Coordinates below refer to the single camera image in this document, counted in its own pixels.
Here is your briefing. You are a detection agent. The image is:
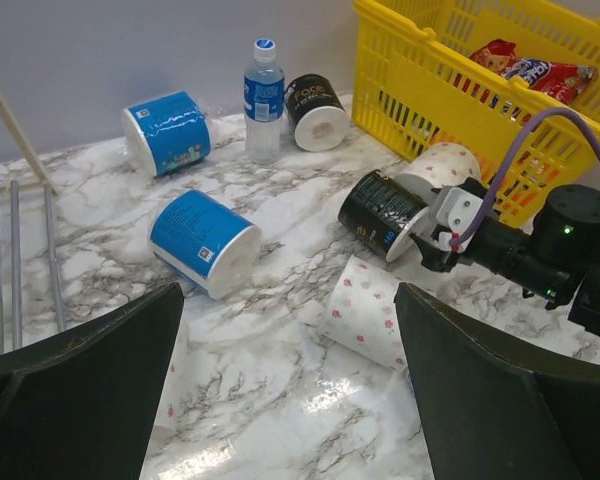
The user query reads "red snack bag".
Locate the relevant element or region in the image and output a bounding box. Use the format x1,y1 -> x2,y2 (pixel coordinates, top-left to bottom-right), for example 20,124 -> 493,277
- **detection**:
470,39 -> 598,105

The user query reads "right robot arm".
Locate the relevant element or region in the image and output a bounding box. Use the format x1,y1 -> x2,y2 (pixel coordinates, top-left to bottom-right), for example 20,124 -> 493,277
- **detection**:
412,178 -> 600,337

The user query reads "yellow plastic shopping basket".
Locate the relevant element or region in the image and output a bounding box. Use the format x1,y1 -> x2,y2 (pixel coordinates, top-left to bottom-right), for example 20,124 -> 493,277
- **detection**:
352,0 -> 600,224

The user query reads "floral roll near shelf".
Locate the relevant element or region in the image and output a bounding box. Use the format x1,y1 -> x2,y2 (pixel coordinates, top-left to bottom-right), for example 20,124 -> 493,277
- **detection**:
151,320 -> 189,440

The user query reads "white metal shelf rack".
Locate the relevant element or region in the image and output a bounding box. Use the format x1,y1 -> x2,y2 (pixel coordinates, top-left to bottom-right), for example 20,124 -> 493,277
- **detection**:
0,93 -> 66,355

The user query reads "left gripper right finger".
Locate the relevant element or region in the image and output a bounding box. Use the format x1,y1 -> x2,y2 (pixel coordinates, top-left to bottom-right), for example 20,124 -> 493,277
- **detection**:
395,283 -> 600,479

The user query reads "floral roll near basket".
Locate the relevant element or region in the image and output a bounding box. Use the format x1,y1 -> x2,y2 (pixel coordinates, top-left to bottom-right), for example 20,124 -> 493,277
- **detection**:
393,142 -> 481,204

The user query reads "black roll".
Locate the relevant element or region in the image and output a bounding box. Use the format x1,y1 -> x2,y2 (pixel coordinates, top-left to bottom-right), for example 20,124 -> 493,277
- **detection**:
284,74 -> 350,152
338,169 -> 428,263

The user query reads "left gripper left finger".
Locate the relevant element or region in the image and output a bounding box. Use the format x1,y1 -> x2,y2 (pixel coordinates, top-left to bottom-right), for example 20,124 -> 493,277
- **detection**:
0,282 -> 184,479

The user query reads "blue roll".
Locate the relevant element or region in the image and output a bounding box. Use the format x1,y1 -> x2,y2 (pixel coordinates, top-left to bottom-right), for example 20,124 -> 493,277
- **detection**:
121,91 -> 212,178
148,190 -> 262,300

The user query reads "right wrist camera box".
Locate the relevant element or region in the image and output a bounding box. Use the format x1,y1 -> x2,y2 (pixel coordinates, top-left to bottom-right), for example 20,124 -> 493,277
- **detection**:
429,186 -> 483,251

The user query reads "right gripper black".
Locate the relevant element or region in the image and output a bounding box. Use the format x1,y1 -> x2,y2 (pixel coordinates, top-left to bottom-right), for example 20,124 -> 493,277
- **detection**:
410,177 -> 535,290

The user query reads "clear water bottle blue label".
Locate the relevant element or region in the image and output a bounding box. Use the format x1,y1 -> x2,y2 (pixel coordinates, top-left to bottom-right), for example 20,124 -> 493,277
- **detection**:
243,38 -> 285,165

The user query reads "floral roll in centre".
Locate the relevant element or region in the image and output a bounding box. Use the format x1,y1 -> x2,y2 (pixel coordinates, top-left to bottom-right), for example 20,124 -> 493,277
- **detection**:
318,256 -> 407,372

